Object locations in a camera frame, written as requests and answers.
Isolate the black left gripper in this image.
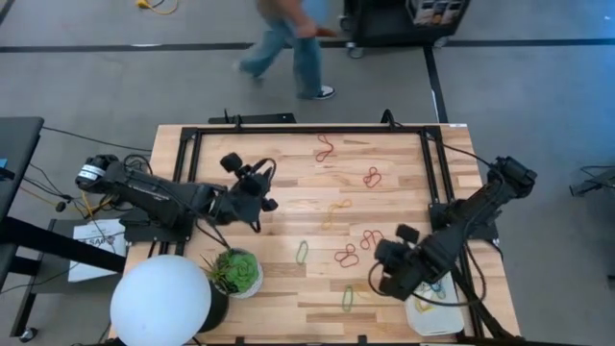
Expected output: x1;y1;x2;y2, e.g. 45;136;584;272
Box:
210;152;280;226

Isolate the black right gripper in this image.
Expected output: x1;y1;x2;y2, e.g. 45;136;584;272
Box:
373;223;436;303

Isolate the red rubber band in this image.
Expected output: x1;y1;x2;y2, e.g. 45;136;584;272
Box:
362;166;383;189
315;134;336;163
333;242;361;269
359;229;389;253

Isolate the white plastic bin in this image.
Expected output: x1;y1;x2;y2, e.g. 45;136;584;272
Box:
404;273;466;337

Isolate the succulent in patterned pot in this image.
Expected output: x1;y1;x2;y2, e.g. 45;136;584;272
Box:
200;247;264;300

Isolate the white globe lamp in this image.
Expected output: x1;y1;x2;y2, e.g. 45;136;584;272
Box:
109;254;231;346

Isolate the person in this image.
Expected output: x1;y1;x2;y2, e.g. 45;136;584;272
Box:
233;0;337;101

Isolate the white paper sheet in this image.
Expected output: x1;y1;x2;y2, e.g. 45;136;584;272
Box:
66;219;128;284

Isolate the black floor stand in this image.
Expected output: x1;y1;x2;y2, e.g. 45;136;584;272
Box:
569;163;615;197

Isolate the black cart base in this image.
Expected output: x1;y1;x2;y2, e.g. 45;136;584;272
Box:
338;0;472;60

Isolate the black desk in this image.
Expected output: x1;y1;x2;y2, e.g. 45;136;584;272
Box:
0;116;127;343

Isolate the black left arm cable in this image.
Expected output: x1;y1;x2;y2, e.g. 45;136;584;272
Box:
191;210;232;250

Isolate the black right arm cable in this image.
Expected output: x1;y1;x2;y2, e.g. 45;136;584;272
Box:
367;239;487;309

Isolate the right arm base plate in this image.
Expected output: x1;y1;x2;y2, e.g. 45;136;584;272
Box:
429;201;501;241

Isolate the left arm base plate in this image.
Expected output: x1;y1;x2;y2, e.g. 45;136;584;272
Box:
118;210;196;244

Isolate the black cable to arm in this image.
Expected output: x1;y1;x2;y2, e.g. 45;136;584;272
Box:
425;134;499;169

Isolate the thin black cable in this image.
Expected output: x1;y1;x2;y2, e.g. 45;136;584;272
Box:
40;125;154;154

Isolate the yellow cable bundle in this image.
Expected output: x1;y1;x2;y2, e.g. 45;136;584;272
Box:
79;189;116;218

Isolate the yellow floor cable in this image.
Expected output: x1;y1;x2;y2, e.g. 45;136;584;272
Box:
135;0;180;15

